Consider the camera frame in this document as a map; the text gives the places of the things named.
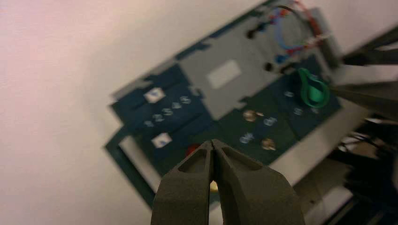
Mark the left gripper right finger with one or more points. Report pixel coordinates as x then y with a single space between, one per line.
258 195

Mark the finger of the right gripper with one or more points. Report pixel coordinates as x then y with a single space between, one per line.
379 52
376 96

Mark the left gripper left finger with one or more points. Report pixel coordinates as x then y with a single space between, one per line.
183 198

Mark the yellow round push button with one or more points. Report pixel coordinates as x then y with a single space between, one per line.
213 186

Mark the red round push button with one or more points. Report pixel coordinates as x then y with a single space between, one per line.
192 149

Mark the black and green rotary knob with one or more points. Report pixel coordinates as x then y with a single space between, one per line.
314 91

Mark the white slider knob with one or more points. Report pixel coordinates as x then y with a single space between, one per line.
154 95
161 140

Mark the grey and teal task box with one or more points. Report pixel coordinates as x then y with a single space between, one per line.
217 102

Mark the metal toggle switch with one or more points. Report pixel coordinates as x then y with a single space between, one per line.
268 144
250 115

